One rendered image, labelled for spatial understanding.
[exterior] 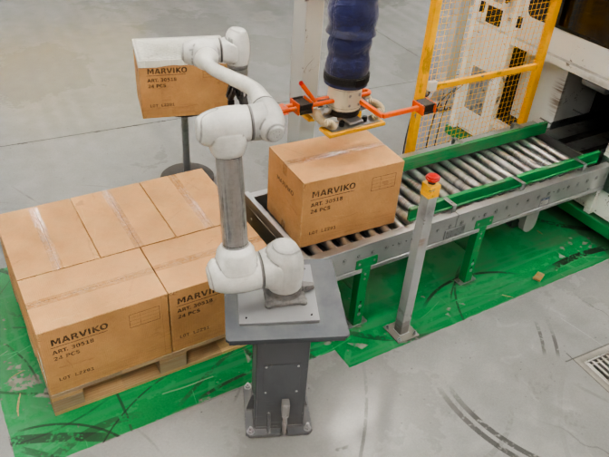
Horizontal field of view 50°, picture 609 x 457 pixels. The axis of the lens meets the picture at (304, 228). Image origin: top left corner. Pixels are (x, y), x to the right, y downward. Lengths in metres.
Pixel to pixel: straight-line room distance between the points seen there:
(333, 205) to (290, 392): 0.96
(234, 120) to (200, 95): 2.17
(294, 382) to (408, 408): 0.69
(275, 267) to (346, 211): 0.94
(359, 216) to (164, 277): 1.07
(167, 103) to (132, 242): 1.30
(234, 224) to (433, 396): 1.56
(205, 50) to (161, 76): 1.64
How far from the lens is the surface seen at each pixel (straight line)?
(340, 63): 3.14
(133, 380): 3.49
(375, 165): 3.38
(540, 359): 3.91
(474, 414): 3.51
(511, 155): 4.69
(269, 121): 2.33
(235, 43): 2.83
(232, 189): 2.42
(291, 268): 2.58
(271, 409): 3.16
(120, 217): 3.67
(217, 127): 2.31
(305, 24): 4.20
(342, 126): 3.23
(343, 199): 3.36
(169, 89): 4.43
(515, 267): 4.50
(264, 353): 2.87
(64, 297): 3.20
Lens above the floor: 2.62
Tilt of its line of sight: 36 degrees down
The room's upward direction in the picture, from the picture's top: 4 degrees clockwise
